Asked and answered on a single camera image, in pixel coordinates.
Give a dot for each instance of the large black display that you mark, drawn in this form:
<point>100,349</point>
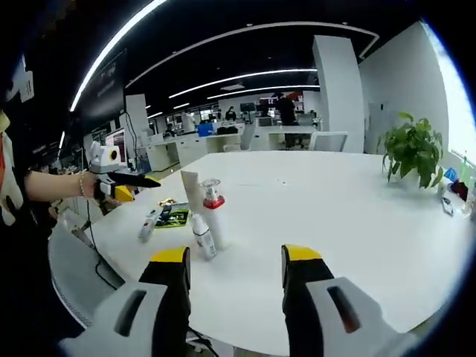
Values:
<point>108,85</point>

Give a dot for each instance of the black green skincare sachet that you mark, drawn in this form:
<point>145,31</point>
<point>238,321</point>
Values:
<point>176,219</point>

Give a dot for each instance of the white office chair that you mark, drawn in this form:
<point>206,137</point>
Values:
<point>327,141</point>

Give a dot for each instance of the blue box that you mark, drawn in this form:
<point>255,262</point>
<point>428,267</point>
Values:
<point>206,130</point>

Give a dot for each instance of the ceiling light strip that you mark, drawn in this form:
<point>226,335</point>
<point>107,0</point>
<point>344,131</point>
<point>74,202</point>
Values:
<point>97,59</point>

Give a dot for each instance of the dark pouch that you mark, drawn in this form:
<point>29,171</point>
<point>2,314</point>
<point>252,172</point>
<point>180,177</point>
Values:
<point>461,190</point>

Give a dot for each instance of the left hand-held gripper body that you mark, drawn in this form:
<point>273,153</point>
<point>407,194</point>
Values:
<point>102,161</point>

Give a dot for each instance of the white desk row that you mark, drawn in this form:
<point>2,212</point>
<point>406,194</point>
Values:
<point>186,148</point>

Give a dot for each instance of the white office table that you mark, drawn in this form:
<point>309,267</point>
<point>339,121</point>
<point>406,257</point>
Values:
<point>286,130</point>

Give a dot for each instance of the white skincare spray bottle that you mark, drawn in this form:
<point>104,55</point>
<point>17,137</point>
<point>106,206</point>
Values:
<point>147,230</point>
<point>204,241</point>

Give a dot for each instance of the white skincare pump bottle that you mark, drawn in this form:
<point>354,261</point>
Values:
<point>219,230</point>

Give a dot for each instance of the white skincare tube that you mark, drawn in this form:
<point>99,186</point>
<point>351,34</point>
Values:
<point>190,193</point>

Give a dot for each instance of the green potted plant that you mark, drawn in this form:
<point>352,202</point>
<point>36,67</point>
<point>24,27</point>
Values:
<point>413,148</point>

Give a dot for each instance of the gold foil skincare sachet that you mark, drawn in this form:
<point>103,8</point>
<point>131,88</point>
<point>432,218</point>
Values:
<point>165,202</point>

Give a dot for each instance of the green bottle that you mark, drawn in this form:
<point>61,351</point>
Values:
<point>464,163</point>

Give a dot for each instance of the person's left hand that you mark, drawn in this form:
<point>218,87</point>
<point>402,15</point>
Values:
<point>91,186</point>

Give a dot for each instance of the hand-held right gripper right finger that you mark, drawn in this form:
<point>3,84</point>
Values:
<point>316,320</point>

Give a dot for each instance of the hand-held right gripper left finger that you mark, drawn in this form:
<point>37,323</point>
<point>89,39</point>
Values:
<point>148,320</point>

